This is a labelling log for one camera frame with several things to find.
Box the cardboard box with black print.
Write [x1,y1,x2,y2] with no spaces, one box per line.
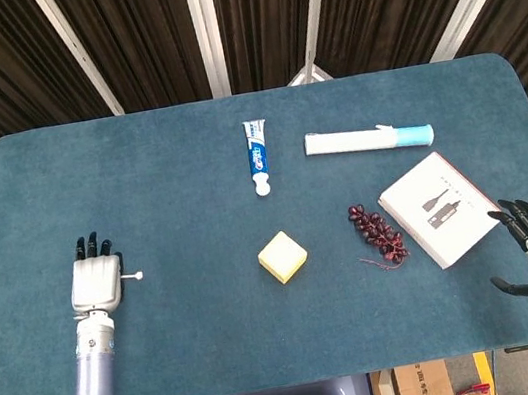
[368,357,455,395]

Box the white book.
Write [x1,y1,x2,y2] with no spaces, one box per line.
[371,142,509,280]

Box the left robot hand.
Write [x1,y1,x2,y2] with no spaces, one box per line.
[59,227,133,320]

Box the white and blue roll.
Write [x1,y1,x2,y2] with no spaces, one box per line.
[302,112,438,168]

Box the teal table cloth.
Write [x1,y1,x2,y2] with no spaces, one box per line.
[0,45,528,395]

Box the dark brown curtain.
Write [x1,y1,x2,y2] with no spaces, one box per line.
[0,0,528,253]

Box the white blue toothpaste tube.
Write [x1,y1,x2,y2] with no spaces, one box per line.
[240,117,279,199]

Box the dark red grape bunch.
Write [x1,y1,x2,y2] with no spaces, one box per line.
[346,196,413,276]

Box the yellow cube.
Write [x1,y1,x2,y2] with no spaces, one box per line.
[253,226,313,289]

